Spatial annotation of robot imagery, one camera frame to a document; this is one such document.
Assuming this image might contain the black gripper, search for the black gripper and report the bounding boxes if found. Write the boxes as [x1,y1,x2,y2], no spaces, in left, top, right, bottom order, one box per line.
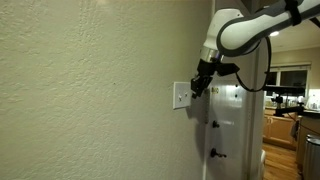
[191,59,220,99]

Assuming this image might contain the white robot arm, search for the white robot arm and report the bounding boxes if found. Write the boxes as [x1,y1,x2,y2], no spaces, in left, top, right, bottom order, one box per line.
[191,0,320,98]

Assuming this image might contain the ceiling light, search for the ceiling light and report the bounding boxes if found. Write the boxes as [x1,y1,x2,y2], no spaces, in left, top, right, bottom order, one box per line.
[269,31,279,37]

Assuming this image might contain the white door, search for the white door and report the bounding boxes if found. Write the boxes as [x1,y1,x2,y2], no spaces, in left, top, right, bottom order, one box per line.
[206,84,246,180]

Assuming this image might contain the black upper door knob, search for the black upper door knob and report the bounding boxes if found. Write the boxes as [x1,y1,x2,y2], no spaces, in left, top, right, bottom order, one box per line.
[212,121,220,128]

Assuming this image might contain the black lower door lever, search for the black lower door lever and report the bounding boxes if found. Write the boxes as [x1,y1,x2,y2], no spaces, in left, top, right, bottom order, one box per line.
[210,148,227,158]

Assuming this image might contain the kitchen window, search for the kitchen window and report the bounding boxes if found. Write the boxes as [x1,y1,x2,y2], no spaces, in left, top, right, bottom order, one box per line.
[267,70,308,88]

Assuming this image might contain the wooden kitchen cabinet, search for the wooden kitchen cabinet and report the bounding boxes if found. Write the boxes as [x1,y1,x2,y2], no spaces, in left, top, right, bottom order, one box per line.
[262,108,297,150]

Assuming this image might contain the grey trash can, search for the grey trash can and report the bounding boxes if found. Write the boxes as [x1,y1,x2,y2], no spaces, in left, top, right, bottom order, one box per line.
[303,135,320,180]

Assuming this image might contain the white light switch plate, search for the white light switch plate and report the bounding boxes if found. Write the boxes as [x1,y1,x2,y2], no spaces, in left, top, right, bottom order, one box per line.
[173,82,192,110]

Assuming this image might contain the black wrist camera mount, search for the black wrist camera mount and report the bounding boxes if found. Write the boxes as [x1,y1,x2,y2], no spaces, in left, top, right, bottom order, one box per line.
[217,63,240,76]

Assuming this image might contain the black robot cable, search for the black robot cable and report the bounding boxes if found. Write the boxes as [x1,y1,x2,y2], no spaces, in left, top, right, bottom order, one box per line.
[235,36,272,93]

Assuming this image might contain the black camera stand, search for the black camera stand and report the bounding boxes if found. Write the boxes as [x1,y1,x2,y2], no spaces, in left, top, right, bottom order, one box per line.
[263,84,320,118]

